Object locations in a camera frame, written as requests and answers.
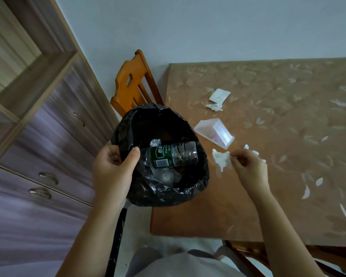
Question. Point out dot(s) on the person's left hand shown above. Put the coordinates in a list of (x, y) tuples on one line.
[(111, 178)]

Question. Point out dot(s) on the person's right hand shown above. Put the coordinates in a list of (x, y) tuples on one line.
[(252, 171)]

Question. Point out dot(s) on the person's right thumb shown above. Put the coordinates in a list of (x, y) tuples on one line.
[(238, 162)]

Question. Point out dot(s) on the person's left thumb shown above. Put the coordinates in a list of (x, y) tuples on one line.
[(131, 158)]

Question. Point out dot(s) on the black plastic trash bag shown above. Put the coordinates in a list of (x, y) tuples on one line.
[(164, 121)]

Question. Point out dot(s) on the person's left forearm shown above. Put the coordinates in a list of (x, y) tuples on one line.
[(89, 239)]

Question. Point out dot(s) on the person's right forearm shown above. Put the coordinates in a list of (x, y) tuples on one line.
[(285, 236)]

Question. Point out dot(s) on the small crumpled white tissue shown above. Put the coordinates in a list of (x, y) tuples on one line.
[(255, 152)]

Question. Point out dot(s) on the white triangular plastic container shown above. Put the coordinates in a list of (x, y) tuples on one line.
[(214, 132)]

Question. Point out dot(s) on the crumpled clear plastic wrap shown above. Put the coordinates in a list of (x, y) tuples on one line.
[(167, 176)]

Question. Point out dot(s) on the clear green-label plastic bottle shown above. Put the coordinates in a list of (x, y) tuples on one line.
[(176, 154)]

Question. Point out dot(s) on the torn white tissue scrap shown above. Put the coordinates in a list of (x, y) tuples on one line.
[(214, 107)]

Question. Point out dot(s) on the brown leaf-print tablecloth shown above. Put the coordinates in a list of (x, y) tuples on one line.
[(291, 126)]

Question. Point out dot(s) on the orange wooden chair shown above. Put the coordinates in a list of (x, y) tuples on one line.
[(127, 92)]

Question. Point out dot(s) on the flat white paper piece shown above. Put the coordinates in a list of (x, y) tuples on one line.
[(219, 95)]

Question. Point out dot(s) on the wooden drawer cabinet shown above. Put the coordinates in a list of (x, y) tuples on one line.
[(40, 98)]

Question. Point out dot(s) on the person's grey clothing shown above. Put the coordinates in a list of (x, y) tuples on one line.
[(184, 265)]

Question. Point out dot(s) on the dark wooden chair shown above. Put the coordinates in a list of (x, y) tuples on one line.
[(328, 256)]

